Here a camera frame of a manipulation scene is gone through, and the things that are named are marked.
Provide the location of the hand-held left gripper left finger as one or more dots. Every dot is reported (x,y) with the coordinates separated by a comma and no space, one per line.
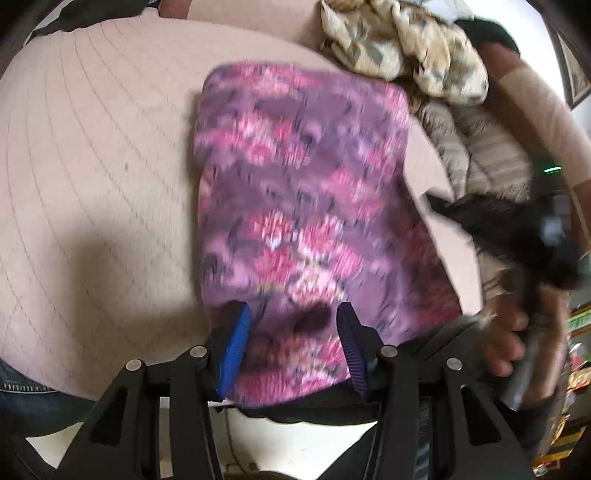
(235,344)

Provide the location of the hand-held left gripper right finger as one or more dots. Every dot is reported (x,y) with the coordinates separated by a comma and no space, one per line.
(353,350)

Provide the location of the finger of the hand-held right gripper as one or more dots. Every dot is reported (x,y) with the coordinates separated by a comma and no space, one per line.
(461,212)

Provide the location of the purple floral long-sleeved shirt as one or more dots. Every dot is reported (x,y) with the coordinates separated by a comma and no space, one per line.
(300,184)

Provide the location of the person's right hand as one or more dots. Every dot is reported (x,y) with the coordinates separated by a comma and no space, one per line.
(501,341)

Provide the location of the striped floral quilt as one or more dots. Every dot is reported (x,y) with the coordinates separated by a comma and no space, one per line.
(485,152)

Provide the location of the pink brown bolster cushion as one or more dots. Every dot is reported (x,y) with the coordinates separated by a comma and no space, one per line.
(254,18)
(540,106)

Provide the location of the colourful cluttered shelf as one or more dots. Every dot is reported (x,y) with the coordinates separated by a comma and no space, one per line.
(575,369)

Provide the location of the framed picture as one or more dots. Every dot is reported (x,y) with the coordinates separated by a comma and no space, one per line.
(572,69)

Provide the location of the cream floral blanket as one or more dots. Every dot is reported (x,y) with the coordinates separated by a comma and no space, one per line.
(415,46)

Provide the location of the black cloth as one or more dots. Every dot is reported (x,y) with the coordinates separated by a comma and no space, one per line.
(92,14)
(494,32)

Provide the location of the blue jeans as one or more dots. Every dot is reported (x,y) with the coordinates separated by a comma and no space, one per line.
(27,401)

